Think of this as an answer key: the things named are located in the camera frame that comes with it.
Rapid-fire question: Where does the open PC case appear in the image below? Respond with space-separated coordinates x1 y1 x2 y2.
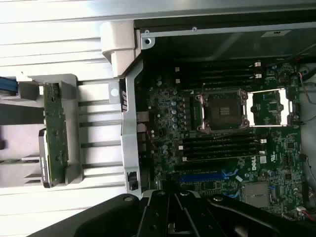
101 19 316 223

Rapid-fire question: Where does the grey parts rack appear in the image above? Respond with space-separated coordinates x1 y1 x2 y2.
0 73 84 189

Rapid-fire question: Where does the green motherboard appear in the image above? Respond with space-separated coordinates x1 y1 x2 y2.
145 59 307 218

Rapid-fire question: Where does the blue expansion slot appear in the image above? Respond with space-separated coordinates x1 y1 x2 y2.
179 172 230 183

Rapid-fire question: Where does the CPU socket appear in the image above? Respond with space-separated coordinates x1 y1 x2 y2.
195 88 249 131

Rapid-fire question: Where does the open socket cover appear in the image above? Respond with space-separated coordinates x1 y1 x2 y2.
246 88 294 128

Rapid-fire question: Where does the hard disk in blue caddy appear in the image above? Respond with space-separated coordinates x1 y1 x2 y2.
0 76 18 97

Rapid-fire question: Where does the grey chipset heatsink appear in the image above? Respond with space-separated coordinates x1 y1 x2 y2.
243 182 270 207

